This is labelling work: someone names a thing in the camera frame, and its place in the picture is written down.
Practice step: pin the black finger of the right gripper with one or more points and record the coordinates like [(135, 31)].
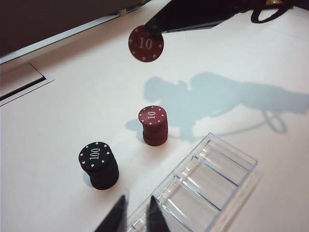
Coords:
[(188, 14)]

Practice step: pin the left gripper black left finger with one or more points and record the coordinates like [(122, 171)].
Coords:
[(116, 217)]

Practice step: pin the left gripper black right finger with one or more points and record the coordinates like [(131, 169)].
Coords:
[(155, 220)]

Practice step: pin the red poker chip ten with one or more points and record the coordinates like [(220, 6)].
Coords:
[(144, 48)]

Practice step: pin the black poker chip stack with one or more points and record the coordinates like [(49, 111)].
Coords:
[(101, 169)]

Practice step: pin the clear plastic chip tray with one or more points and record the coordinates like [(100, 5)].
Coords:
[(198, 188)]

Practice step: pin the red poker chip stack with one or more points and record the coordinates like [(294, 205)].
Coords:
[(154, 130)]

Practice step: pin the wide brown desk divider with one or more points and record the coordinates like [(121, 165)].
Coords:
[(48, 19)]

